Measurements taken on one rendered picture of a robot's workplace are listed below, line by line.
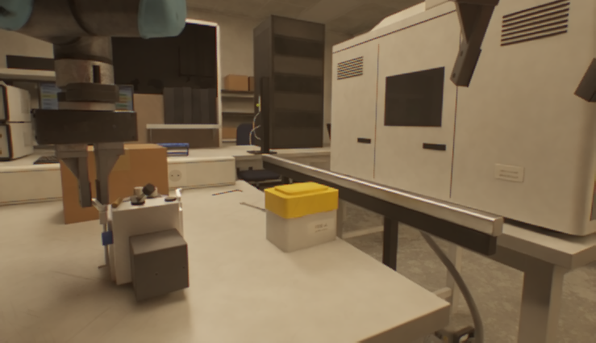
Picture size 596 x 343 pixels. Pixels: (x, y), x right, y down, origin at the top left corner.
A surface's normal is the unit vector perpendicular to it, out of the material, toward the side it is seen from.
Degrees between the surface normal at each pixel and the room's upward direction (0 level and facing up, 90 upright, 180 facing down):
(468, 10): 113
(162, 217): 90
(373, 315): 0
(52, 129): 90
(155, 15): 128
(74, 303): 0
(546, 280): 90
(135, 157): 90
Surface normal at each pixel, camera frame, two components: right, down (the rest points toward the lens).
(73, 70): 0.25, 0.11
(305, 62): 0.46, 0.11
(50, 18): 0.02, 0.77
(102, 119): 0.68, 0.09
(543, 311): -0.89, 0.04
